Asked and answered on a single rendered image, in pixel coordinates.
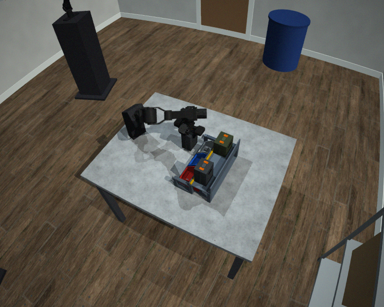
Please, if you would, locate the blue open bin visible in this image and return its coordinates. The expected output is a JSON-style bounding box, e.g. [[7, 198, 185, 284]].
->
[[188, 153, 207, 167]]

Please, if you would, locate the olive green tool case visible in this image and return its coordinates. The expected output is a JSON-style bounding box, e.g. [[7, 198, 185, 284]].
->
[[213, 131, 234, 157]]

